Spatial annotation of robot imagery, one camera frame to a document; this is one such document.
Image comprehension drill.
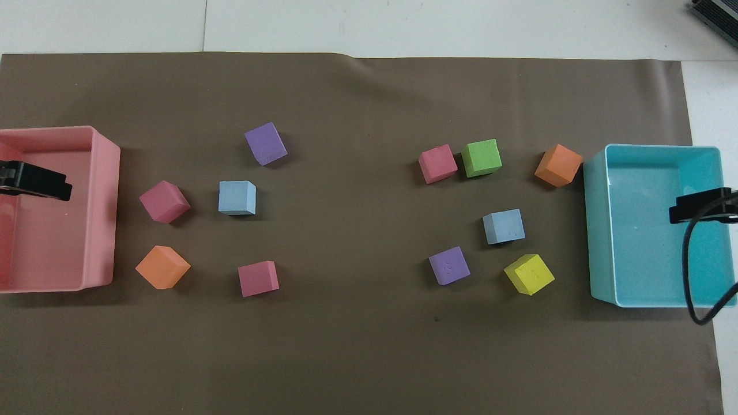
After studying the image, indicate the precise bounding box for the pink plastic bin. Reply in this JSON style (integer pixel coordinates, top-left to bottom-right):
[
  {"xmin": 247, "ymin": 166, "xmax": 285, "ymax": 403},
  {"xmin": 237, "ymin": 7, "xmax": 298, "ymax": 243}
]
[{"xmin": 0, "ymin": 126, "xmax": 121, "ymax": 294}]

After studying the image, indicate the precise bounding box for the cyan plastic bin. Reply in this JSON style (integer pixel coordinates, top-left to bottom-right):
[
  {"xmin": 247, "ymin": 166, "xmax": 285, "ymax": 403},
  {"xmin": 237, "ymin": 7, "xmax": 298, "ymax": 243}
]
[{"xmin": 583, "ymin": 144, "xmax": 738, "ymax": 309}]

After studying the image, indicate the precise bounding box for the orange foam block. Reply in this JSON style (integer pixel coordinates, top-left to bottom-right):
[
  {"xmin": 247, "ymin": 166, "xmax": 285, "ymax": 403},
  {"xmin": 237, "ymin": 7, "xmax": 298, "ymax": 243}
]
[
  {"xmin": 534, "ymin": 144, "xmax": 584, "ymax": 188},
  {"xmin": 135, "ymin": 245, "xmax": 191, "ymax": 290}
]

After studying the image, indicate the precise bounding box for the grey ribbed device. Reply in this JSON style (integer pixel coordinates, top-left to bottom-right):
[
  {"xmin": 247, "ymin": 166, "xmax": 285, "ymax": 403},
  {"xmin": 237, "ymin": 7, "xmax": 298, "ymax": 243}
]
[{"xmin": 691, "ymin": 0, "xmax": 738, "ymax": 33}]

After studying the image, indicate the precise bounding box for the green foam block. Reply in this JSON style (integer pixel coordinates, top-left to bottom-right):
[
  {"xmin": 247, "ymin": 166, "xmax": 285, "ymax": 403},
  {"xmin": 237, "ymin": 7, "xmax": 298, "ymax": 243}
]
[{"xmin": 461, "ymin": 138, "xmax": 503, "ymax": 179}]

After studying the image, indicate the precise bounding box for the pink foam block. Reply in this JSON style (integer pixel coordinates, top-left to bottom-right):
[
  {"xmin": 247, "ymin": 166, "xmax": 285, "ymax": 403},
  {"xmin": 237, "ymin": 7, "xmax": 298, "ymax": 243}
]
[
  {"xmin": 417, "ymin": 144, "xmax": 459, "ymax": 185},
  {"xmin": 238, "ymin": 260, "xmax": 280, "ymax": 298},
  {"xmin": 138, "ymin": 180, "xmax": 191, "ymax": 224}
]

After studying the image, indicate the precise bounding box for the black cable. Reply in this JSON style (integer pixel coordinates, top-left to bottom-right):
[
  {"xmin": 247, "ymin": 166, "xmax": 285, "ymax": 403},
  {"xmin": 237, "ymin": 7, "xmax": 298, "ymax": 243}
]
[{"xmin": 681, "ymin": 194, "xmax": 738, "ymax": 326}]

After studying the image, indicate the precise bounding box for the purple foam block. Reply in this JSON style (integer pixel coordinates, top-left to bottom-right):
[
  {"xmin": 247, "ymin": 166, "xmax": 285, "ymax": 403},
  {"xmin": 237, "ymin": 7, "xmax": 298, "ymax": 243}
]
[
  {"xmin": 244, "ymin": 122, "xmax": 288, "ymax": 167},
  {"xmin": 428, "ymin": 246, "xmax": 471, "ymax": 286}
]

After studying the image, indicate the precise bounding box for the yellow foam block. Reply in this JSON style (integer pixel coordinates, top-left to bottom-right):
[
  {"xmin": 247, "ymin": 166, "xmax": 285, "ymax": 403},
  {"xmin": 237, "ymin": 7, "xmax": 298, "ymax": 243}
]
[{"xmin": 503, "ymin": 253, "xmax": 556, "ymax": 297}]

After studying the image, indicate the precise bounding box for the blue foam block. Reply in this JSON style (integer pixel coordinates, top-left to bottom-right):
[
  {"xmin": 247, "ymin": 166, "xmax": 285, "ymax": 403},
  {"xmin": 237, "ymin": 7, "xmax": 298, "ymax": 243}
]
[
  {"xmin": 218, "ymin": 180, "xmax": 257, "ymax": 217},
  {"xmin": 482, "ymin": 208, "xmax": 526, "ymax": 246}
]

